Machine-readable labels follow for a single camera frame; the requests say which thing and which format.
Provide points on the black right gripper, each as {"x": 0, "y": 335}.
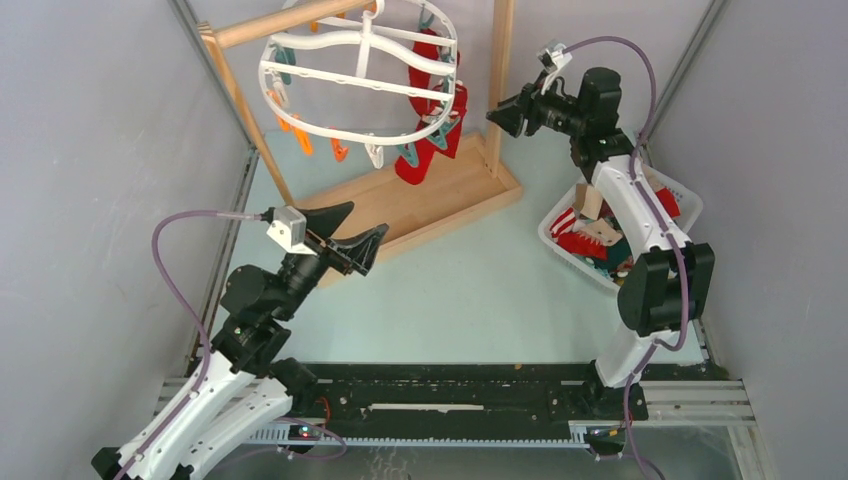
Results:
{"x": 512, "y": 112}

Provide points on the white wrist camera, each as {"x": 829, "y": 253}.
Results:
{"x": 288, "y": 228}
{"x": 554, "y": 57}

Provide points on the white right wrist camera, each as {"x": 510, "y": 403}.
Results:
{"x": 554, "y": 57}

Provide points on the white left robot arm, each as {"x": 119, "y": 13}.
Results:
{"x": 240, "y": 384}

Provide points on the wooden hanger stand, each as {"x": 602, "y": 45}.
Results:
{"x": 455, "y": 192}

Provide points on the pile of colourful socks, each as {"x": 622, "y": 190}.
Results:
{"x": 583, "y": 230}

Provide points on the white laundry basket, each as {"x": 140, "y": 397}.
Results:
{"x": 681, "y": 203}

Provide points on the orange clothespin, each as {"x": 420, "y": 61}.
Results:
{"x": 340, "y": 151}
{"x": 303, "y": 140}
{"x": 283, "y": 124}

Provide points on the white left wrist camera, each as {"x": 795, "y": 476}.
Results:
{"x": 288, "y": 228}

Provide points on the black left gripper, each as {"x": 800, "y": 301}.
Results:
{"x": 360, "y": 249}

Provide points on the white oval clip hanger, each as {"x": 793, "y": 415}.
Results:
{"x": 436, "y": 55}

